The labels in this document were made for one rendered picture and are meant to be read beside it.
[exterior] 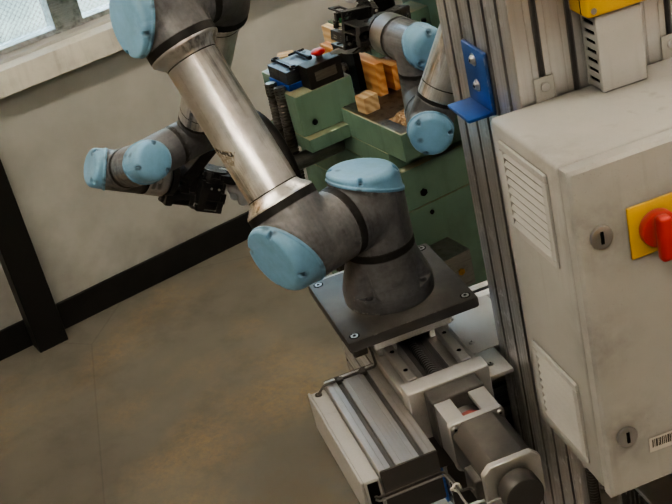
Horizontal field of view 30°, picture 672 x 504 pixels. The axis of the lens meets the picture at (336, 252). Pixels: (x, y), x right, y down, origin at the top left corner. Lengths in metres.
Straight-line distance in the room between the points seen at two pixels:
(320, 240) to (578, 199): 0.55
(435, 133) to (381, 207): 0.19
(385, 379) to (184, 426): 1.43
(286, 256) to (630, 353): 0.56
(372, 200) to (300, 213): 0.13
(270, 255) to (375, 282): 0.20
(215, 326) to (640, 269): 2.38
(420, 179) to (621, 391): 1.05
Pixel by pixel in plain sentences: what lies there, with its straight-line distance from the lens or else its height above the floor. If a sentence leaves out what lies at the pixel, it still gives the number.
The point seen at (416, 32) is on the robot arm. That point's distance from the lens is 2.15.
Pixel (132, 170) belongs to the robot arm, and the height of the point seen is 1.03.
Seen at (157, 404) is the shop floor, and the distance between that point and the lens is 3.48.
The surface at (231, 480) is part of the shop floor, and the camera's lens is 3.12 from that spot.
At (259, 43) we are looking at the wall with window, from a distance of 4.05.
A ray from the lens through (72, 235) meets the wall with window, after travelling 3.92.
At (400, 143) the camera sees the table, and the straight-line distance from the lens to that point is 2.43.
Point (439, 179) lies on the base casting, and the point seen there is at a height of 0.75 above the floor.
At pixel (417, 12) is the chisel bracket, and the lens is 2.66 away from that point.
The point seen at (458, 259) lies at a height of 0.61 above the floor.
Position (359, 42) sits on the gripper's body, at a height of 1.13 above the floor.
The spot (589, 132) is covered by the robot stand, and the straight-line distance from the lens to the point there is 1.50.
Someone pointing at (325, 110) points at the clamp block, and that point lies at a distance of 2.58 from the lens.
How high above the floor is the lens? 1.86
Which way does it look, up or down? 28 degrees down
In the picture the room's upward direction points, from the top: 14 degrees counter-clockwise
